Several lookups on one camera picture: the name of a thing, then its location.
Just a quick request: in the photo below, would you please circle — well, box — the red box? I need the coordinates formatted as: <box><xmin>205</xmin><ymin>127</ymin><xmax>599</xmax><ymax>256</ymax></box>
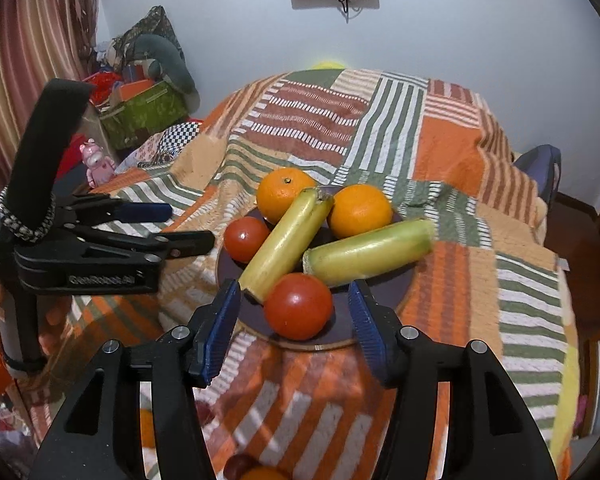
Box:
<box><xmin>55</xmin><ymin>142</ymin><xmax>91</xmax><ymax>193</ymax></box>

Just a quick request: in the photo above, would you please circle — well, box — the person's left hand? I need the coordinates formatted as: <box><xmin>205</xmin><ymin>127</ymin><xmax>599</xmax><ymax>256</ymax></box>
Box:
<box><xmin>39</xmin><ymin>296</ymin><xmax>78</xmax><ymax>348</ymax></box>

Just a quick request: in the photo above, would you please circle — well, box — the purple plate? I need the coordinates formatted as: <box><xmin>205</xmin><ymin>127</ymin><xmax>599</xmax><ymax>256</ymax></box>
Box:
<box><xmin>215</xmin><ymin>205</ymin><xmax>413</xmax><ymax>351</ymax></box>

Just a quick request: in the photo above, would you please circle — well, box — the yellow-green banana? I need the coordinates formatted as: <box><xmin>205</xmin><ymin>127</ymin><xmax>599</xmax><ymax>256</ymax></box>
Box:
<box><xmin>302</xmin><ymin>219</ymin><xmax>437</xmax><ymax>288</ymax></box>
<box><xmin>238</xmin><ymin>186</ymin><xmax>335</xmax><ymax>306</ymax></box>

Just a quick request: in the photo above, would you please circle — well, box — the green storage box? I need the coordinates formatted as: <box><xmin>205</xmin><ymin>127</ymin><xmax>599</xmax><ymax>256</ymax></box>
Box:
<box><xmin>98</xmin><ymin>80</ymin><xmax>188</xmax><ymax>150</ymax></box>

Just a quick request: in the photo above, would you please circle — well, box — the red bag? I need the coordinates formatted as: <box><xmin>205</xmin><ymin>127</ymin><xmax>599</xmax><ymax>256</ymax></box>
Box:
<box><xmin>82</xmin><ymin>72</ymin><xmax>126</xmax><ymax>106</ymax></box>

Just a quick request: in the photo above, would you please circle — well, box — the large orange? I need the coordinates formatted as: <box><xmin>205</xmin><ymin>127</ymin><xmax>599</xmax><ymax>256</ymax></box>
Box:
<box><xmin>256</xmin><ymin>168</ymin><xmax>321</xmax><ymax>224</ymax></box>
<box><xmin>328</xmin><ymin>184</ymin><xmax>394</xmax><ymax>239</ymax></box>

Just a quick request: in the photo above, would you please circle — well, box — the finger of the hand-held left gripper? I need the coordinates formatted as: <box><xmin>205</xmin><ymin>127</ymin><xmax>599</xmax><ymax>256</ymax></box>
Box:
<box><xmin>62</xmin><ymin>197</ymin><xmax>173</xmax><ymax>228</ymax></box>
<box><xmin>82</xmin><ymin>231</ymin><xmax>216</xmax><ymax>261</ymax></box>

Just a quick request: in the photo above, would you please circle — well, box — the grey plush toy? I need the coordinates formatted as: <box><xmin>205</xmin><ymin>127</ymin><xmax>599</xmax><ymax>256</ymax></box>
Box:
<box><xmin>132</xmin><ymin>35</ymin><xmax>198</xmax><ymax>95</ymax></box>

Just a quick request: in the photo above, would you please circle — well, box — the dark purple plum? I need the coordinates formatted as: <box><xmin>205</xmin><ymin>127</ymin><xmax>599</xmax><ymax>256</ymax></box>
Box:
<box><xmin>223</xmin><ymin>454</ymin><xmax>256</xmax><ymax>480</ymax></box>

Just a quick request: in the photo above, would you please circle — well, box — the striped red curtain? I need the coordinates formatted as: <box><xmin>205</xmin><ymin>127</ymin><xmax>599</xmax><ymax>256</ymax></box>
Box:
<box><xmin>0</xmin><ymin>0</ymin><xmax>113</xmax><ymax>201</ymax></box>

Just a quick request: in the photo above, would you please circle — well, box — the pink toy figure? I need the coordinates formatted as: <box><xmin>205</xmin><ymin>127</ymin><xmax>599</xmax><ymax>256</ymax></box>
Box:
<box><xmin>80</xmin><ymin>139</ymin><xmax>116</xmax><ymax>188</ymax></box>

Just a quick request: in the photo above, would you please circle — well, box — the blue chair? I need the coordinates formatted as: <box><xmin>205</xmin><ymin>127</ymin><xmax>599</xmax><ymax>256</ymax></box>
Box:
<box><xmin>512</xmin><ymin>144</ymin><xmax>563</xmax><ymax>206</ymax></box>

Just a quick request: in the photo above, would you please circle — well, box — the orange box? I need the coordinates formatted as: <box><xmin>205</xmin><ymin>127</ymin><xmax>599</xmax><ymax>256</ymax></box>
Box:
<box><xmin>117</xmin><ymin>78</ymin><xmax>158</xmax><ymax>102</ymax></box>

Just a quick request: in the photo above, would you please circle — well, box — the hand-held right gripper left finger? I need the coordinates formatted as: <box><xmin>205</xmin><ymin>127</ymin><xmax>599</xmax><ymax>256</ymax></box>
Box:
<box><xmin>27</xmin><ymin>280</ymin><xmax>243</xmax><ymax>480</ymax></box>

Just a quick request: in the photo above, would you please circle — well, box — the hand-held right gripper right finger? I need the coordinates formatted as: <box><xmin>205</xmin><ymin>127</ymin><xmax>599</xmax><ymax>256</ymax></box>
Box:
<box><xmin>347</xmin><ymin>280</ymin><xmax>556</xmax><ymax>480</ymax></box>

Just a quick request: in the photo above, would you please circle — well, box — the dark patterned pillow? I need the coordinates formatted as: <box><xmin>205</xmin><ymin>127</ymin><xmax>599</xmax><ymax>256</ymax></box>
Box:
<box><xmin>117</xmin><ymin>6</ymin><xmax>183</xmax><ymax>53</ymax></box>

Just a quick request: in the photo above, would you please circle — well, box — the floral bedsheet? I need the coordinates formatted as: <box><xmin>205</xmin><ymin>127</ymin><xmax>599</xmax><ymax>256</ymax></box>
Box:
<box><xmin>112</xmin><ymin>135</ymin><xmax>191</xmax><ymax>173</ymax></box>

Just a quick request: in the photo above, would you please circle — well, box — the red tomato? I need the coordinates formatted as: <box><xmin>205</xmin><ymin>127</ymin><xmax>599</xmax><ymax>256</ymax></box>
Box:
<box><xmin>223</xmin><ymin>216</ymin><xmax>271</xmax><ymax>263</ymax></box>
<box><xmin>264</xmin><ymin>273</ymin><xmax>334</xmax><ymax>342</ymax></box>

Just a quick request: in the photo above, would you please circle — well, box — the striped patchwork blanket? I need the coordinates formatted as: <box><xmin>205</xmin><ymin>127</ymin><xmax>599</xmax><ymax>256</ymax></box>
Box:
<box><xmin>30</xmin><ymin>67</ymin><xmax>581</xmax><ymax>480</ymax></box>

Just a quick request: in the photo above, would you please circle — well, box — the checkered cloth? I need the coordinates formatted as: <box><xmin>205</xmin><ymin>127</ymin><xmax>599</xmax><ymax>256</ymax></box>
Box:
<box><xmin>155</xmin><ymin>122</ymin><xmax>203</xmax><ymax>153</ymax></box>

